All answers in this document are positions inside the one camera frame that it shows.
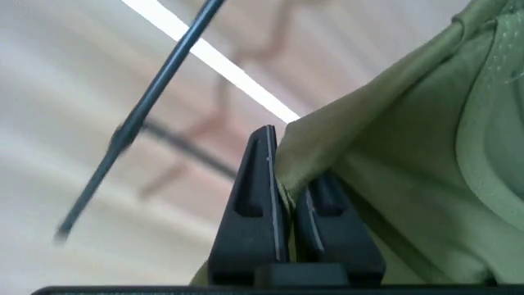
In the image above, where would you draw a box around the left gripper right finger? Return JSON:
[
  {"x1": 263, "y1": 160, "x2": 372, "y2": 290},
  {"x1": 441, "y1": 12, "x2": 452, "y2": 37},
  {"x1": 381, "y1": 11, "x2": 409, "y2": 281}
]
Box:
[{"x1": 294, "y1": 171, "x2": 386, "y2": 287}]

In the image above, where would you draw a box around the black clothes rack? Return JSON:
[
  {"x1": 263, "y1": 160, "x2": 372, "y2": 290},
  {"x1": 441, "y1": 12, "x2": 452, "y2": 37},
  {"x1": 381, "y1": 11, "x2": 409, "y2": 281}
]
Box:
[{"x1": 52, "y1": 0, "x2": 239, "y2": 246}]

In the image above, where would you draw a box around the beige curtain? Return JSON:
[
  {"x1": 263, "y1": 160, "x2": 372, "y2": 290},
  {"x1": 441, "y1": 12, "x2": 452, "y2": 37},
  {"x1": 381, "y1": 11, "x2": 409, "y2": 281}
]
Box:
[{"x1": 0, "y1": 0, "x2": 472, "y2": 288}]

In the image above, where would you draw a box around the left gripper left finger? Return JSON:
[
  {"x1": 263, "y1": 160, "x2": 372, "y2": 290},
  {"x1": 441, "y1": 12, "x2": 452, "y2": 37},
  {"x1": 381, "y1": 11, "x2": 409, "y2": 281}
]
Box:
[{"x1": 207, "y1": 125, "x2": 290, "y2": 287}]

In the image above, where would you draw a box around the green long-sleeved shirt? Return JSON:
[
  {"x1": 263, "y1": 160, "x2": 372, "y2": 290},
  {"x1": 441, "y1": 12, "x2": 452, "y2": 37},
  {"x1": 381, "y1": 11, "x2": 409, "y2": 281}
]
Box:
[{"x1": 190, "y1": 0, "x2": 524, "y2": 287}]

